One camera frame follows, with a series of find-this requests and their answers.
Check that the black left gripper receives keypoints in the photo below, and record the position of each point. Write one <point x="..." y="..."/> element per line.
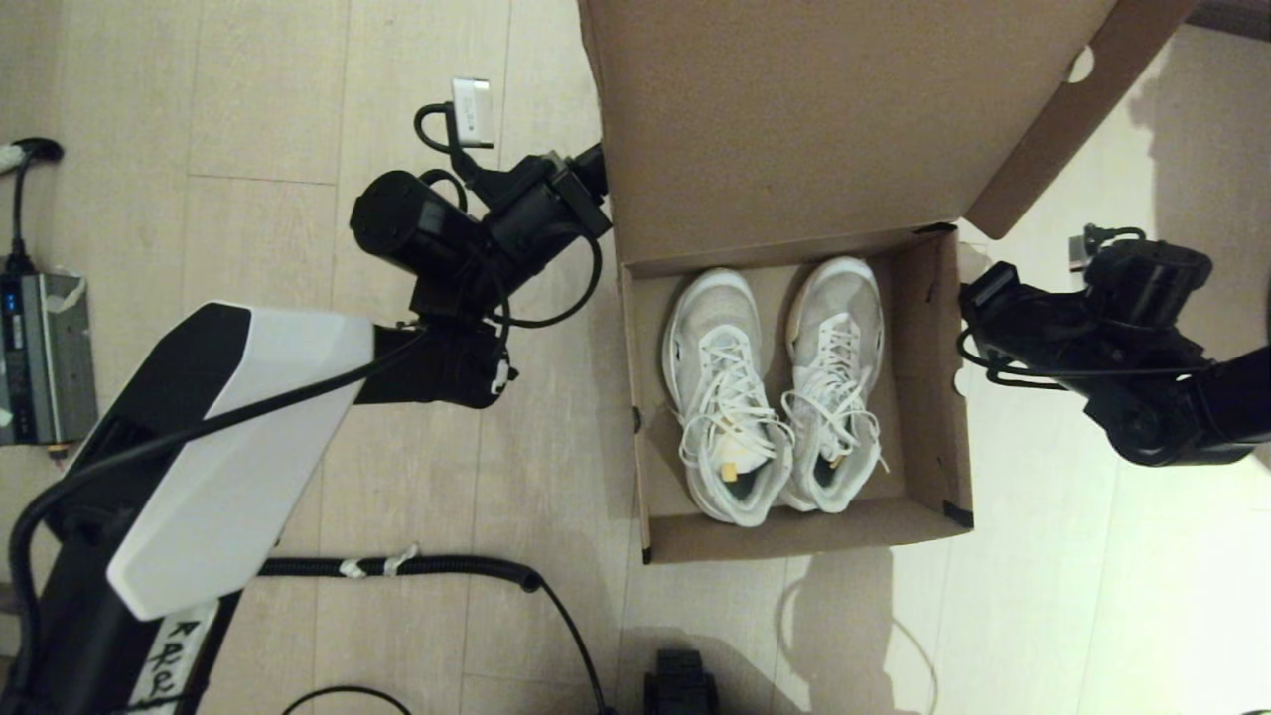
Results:
<point x="541" y="214"/>

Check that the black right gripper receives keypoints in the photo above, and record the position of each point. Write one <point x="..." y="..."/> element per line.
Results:
<point x="1033" y="328"/>

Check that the white grey sneaker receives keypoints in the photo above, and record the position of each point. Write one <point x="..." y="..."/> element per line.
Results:
<point x="839" y="377"/>

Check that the white sneaker with black logo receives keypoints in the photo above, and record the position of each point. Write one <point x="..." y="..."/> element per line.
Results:
<point x="725" y="397"/>

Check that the brown cardboard shoe box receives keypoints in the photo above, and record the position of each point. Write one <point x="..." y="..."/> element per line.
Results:
<point x="794" y="119"/>

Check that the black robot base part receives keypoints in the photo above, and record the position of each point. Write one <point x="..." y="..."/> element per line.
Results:
<point x="680" y="685"/>

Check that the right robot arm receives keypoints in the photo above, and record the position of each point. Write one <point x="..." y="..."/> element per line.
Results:
<point x="1172" y="397"/>

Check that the grey power supply box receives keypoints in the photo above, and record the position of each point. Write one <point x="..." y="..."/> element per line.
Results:
<point x="45" y="362"/>

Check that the dark wooden furniture edge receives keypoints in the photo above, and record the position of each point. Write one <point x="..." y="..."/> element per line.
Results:
<point x="1231" y="15"/>

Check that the white tape strip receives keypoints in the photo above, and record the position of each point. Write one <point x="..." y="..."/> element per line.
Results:
<point x="397" y="561"/>

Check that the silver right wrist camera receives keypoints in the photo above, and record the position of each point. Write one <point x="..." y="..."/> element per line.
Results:
<point x="1080" y="253"/>

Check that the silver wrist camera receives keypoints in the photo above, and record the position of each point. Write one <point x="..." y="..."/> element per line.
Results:
<point x="1080" y="253"/>
<point x="473" y="111"/>

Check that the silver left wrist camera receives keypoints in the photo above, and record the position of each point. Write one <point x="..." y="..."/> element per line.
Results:
<point x="473" y="111"/>

